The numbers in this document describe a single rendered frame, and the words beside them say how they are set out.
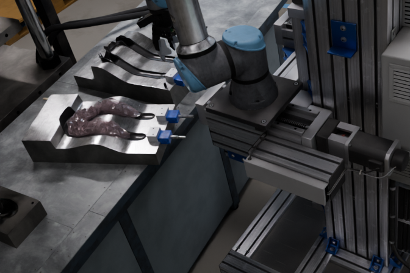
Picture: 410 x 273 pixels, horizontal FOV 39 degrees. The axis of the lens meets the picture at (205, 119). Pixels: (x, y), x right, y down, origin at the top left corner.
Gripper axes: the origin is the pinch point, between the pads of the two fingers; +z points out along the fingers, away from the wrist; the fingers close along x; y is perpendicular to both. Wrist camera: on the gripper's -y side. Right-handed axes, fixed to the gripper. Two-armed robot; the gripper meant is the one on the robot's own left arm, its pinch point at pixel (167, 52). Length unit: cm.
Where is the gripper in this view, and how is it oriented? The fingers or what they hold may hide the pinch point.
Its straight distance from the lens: 216.9
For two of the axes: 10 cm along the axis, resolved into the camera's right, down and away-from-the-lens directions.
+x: 4.9, -6.4, 5.9
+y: 8.5, 2.0, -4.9
